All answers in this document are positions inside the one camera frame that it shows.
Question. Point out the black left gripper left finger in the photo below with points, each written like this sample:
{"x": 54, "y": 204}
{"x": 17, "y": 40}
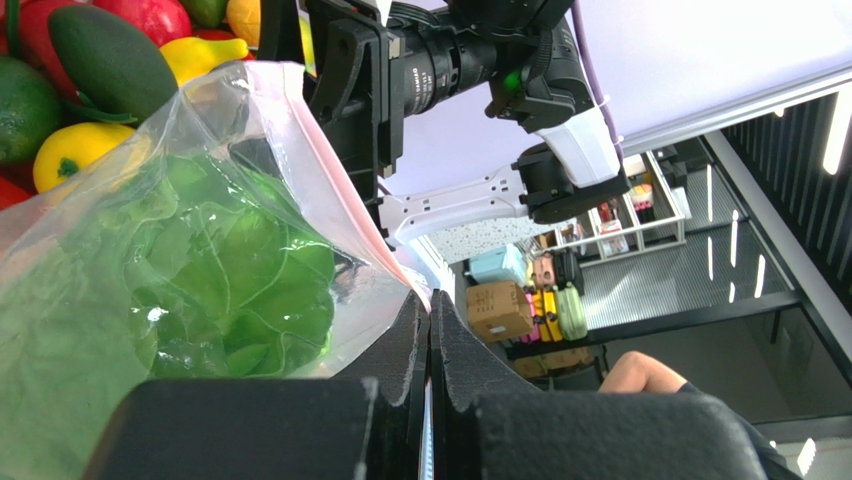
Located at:
{"x": 364, "y": 422}

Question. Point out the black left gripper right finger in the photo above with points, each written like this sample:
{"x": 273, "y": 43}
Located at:
{"x": 489, "y": 423}

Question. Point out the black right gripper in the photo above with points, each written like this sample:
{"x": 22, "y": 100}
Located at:
{"x": 358, "y": 97}

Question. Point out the clear zip top bag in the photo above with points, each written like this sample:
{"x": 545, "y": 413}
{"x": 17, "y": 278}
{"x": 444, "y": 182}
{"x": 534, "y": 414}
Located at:
{"x": 251, "y": 117}

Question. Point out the green toy lettuce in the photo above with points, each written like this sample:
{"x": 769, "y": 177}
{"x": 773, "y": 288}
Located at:
{"x": 178, "y": 273}

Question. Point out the dark green toy avocado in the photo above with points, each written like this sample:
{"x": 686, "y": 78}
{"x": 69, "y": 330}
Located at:
{"x": 111, "y": 62}

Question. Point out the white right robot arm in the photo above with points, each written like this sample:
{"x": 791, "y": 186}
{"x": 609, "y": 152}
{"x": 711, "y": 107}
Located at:
{"x": 532, "y": 56}

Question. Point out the brown cardboard box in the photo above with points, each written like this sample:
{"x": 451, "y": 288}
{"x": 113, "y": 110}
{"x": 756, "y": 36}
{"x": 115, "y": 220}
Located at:
{"x": 498, "y": 311}

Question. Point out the person's bare knee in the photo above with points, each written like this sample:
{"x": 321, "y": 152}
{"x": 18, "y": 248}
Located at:
{"x": 636, "y": 372}

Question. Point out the yellow toy banana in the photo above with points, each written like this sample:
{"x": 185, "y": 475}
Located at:
{"x": 193, "y": 57}

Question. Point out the red toy apple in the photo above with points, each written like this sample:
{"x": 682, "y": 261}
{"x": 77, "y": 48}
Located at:
{"x": 162, "y": 21}

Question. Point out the yellow toy lemon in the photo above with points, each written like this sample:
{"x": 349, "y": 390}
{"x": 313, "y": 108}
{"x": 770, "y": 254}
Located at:
{"x": 71, "y": 149}

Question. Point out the green toy lime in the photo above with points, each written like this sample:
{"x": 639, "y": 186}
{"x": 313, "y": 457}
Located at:
{"x": 30, "y": 111}

